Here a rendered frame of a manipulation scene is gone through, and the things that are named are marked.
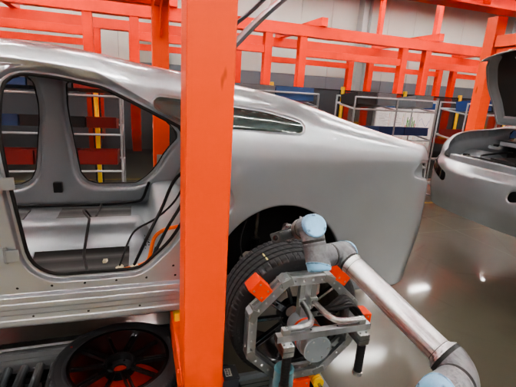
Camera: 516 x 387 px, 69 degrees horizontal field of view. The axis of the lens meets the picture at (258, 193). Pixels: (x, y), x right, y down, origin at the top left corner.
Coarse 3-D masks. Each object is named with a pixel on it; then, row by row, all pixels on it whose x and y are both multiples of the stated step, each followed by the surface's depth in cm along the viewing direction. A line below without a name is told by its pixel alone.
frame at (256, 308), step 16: (288, 272) 168; (304, 272) 168; (320, 272) 171; (272, 288) 166; (336, 288) 171; (256, 304) 162; (256, 320) 163; (336, 336) 186; (256, 352) 173; (336, 352) 183; (272, 368) 173; (304, 368) 180; (320, 368) 181
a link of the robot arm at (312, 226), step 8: (312, 216) 139; (320, 216) 140; (296, 224) 146; (304, 224) 138; (312, 224) 138; (320, 224) 139; (296, 232) 147; (304, 232) 140; (312, 232) 137; (320, 232) 138; (304, 240) 140
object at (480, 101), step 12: (492, 24) 476; (504, 24) 473; (492, 36) 476; (492, 48) 478; (480, 60) 494; (480, 72) 495; (480, 84) 495; (480, 96) 496; (480, 108) 498; (468, 120) 514; (480, 120) 504
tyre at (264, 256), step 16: (256, 256) 180; (272, 256) 174; (288, 256) 171; (304, 256) 172; (240, 272) 178; (256, 272) 169; (272, 272) 168; (240, 288) 170; (352, 288) 185; (240, 304) 168; (240, 320) 170; (240, 336) 173; (240, 352) 175; (256, 368) 181
